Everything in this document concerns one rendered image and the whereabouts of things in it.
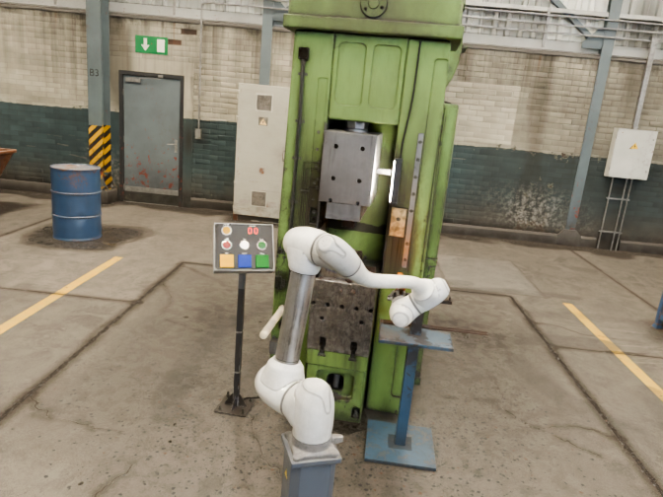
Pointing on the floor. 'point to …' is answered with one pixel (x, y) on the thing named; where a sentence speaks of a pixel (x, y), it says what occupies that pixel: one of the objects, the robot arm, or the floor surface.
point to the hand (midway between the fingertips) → (401, 291)
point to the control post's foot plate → (235, 405)
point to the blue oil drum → (76, 202)
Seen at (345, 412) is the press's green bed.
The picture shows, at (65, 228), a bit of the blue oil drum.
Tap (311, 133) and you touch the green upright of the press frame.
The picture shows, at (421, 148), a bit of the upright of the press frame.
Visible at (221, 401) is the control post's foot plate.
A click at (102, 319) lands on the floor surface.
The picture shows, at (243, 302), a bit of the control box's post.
